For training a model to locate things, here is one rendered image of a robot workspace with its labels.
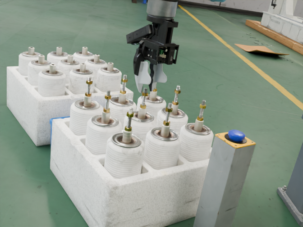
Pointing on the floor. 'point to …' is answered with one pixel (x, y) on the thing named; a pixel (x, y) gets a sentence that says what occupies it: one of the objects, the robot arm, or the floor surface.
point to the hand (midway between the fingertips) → (144, 86)
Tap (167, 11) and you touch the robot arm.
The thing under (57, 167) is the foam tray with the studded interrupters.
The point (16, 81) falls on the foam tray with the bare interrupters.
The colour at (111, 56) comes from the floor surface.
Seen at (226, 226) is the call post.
